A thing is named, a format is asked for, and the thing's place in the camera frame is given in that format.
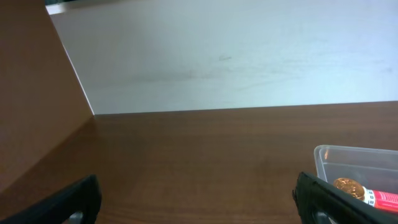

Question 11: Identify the orange tablet tube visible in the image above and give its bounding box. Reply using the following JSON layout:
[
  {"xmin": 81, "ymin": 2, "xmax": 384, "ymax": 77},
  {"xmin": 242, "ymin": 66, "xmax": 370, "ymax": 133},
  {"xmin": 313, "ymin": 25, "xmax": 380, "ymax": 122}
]
[{"xmin": 363, "ymin": 187, "xmax": 398, "ymax": 214}]

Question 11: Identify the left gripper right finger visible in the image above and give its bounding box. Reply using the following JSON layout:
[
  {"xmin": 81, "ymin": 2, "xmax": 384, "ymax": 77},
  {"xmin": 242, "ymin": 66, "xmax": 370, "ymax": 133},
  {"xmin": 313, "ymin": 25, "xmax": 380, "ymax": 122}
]
[{"xmin": 292, "ymin": 172, "xmax": 397, "ymax": 224}]

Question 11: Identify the clear plastic container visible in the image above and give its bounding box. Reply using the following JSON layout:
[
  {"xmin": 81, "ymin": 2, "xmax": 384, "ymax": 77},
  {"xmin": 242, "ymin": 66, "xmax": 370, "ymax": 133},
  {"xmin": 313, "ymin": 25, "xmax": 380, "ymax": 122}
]
[{"xmin": 314, "ymin": 145, "xmax": 397, "ymax": 194}]

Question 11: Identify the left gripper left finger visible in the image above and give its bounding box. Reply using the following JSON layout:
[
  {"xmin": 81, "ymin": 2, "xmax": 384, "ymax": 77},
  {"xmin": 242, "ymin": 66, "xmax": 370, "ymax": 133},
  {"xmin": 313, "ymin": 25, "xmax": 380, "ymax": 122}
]
[{"xmin": 1, "ymin": 174, "xmax": 102, "ymax": 224}]

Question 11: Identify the gold lidded small jar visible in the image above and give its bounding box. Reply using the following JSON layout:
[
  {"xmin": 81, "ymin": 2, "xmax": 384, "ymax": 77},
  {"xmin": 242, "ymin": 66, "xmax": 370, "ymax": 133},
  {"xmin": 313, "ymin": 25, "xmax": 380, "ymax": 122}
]
[{"xmin": 333, "ymin": 177, "xmax": 366, "ymax": 201}]

